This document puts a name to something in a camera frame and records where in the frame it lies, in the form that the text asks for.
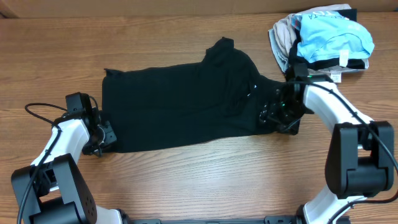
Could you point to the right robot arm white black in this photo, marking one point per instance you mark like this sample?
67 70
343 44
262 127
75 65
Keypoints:
360 161

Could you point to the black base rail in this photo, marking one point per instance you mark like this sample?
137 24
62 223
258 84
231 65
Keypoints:
211 221

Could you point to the beige folded garment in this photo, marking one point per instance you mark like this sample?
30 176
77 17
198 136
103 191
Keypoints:
334 70

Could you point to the black folded garment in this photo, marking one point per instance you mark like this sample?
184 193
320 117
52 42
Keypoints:
337 61

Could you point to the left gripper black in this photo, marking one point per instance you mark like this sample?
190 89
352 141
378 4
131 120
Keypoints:
111 137

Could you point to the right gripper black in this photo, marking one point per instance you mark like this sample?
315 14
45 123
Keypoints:
269 112

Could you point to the grey folded garment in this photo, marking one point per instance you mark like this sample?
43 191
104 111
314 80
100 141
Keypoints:
284 45

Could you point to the black t-shirt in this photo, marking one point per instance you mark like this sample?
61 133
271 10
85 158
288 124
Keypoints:
222 96

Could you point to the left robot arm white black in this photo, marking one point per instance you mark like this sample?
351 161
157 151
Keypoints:
53 190

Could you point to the light blue folded garment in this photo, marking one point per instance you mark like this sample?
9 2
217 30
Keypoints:
326 35

